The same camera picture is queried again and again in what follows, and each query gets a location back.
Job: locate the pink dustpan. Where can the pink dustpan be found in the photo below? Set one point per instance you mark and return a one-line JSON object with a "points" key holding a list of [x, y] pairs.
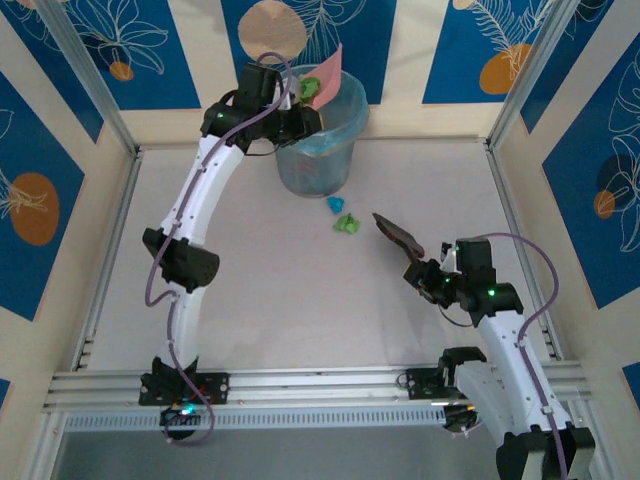
{"points": [[330, 75]]}

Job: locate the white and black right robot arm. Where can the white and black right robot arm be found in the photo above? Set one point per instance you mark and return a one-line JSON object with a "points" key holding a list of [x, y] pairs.
{"points": [[515, 360]]}

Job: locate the trash bin with blue liner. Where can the trash bin with blue liner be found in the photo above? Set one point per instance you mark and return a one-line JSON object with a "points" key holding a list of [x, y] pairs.
{"points": [[325, 160]]}

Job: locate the black hand brush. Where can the black hand brush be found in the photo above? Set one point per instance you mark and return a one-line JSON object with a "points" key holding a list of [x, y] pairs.
{"points": [[397, 235]]}

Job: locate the aluminium frame post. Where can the aluminium frame post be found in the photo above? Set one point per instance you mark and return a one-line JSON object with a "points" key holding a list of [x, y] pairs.
{"points": [[535, 70], [85, 70]]}

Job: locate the right controller board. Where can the right controller board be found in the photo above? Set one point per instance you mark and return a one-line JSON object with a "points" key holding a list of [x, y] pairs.
{"points": [[462, 417]]}

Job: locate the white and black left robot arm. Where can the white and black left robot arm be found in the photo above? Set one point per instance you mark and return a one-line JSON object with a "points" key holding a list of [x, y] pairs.
{"points": [[200, 190]]}

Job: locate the left controller board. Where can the left controller board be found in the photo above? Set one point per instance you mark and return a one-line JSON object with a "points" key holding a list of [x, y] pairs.
{"points": [[180, 415]]}

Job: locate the black mounting plate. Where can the black mounting plate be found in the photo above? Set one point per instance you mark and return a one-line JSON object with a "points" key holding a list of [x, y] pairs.
{"points": [[215, 387], [422, 384]]}

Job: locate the blue crumpled paper scrap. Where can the blue crumpled paper scrap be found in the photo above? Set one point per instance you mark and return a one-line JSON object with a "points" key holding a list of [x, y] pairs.
{"points": [[336, 204]]}

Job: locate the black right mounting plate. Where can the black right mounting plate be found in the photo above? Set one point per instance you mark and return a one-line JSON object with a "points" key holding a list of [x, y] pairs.
{"points": [[422, 384]]}

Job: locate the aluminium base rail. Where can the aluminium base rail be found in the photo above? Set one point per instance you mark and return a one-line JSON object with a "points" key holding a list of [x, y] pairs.
{"points": [[320, 382]]}

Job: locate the green paper scrap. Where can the green paper scrap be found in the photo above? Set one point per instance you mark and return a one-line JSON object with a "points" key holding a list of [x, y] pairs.
{"points": [[310, 87], [347, 223]]}

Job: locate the aluminium table side rail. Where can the aluminium table side rail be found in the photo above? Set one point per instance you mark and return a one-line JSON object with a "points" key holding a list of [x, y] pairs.
{"points": [[115, 240], [515, 210]]}

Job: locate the controller board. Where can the controller board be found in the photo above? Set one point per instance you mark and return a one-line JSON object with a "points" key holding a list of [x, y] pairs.
{"points": [[180, 415], [462, 417]]}

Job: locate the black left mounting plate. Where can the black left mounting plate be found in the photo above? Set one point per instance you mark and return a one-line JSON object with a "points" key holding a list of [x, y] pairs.
{"points": [[215, 387]]}

